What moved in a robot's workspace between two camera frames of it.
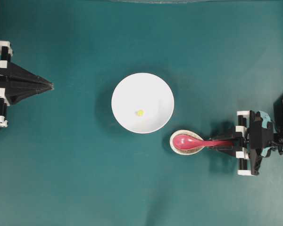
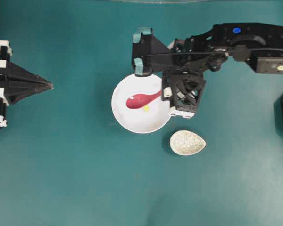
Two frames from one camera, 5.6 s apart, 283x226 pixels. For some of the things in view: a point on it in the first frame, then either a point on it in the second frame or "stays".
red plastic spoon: [188, 142] → [138, 100]
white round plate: [142, 103] stays
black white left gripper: [0, 51] stays
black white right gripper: [250, 155] → [183, 90]
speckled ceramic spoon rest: [182, 151] stays
